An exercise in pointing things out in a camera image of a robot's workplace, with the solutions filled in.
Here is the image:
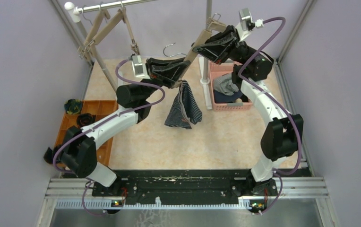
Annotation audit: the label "grey striped underwear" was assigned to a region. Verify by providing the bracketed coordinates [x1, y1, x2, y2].
[213, 73, 239, 96]

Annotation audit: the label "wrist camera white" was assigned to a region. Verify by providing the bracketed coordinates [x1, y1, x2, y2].
[235, 8, 264, 41]
[131, 54, 150, 79]

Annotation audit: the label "metal clothes rack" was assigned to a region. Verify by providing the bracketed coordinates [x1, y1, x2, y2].
[64, 0, 214, 110]

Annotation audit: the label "beige hanger holding grey underwear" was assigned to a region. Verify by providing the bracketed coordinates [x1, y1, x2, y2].
[121, 7, 140, 55]

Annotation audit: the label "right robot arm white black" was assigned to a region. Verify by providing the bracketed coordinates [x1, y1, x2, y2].
[191, 25, 303, 195]

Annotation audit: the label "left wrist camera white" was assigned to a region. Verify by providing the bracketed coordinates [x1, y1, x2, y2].
[131, 54, 150, 79]

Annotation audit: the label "navy pinstriped underwear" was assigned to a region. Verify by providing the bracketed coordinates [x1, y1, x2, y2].
[164, 80, 203, 130]

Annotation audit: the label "pink plastic basket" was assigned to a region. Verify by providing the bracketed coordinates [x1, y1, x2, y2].
[207, 62, 253, 111]

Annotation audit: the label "beige clip hanger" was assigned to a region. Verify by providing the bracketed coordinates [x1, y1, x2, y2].
[78, 9, 111, 61]

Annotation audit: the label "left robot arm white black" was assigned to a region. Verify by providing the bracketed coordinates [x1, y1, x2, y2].
[52, 55, 191, 196]

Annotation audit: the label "navy underwear cream waistband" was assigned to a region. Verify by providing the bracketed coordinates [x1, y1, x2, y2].
[213, 90, 243, 104]

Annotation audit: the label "black rolled cloth in tray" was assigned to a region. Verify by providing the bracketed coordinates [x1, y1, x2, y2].
[76, 113, 96, 128]

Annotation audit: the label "beige hanger holding pinstriped underwear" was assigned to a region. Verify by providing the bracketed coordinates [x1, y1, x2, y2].
[177, 13, 226, 87]

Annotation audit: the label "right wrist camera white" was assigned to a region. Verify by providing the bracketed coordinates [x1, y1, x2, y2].
[235, 8, 264, 41]

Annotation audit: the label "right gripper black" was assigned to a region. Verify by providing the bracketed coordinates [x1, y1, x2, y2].
[191, 26, 258, 65]

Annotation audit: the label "orange plastic tray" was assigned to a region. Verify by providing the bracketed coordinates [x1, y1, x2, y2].
[54, 100, 118, 166]

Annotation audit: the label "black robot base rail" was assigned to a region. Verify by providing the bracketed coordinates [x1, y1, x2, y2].
[62, 169, 311, 208]

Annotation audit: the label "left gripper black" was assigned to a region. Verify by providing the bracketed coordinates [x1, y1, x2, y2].
[139, 57, 191, 102]

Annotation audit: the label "dark patterned cloth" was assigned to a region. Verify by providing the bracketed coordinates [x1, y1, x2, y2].
[64, 99, 83, 115]

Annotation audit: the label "beige hanger holding navy underwear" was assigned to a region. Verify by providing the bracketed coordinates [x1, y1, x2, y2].
[90, 9, 123, 56]

